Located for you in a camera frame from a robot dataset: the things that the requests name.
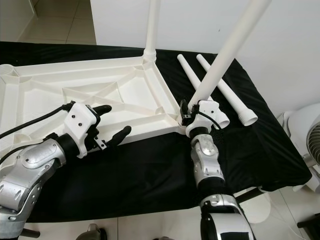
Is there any black table cloth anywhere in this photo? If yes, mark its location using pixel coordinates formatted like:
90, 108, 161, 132
0, 41, 314, 224

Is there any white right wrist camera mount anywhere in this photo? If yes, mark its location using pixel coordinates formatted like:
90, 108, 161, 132
185, 99, 221, 138

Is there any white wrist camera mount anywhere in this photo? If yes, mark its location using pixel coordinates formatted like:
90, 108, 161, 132
185, 99, 221, 138
65, 101, 101, 158

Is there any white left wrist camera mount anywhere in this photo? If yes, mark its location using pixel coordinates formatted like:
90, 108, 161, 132
65, 101, 101, 158

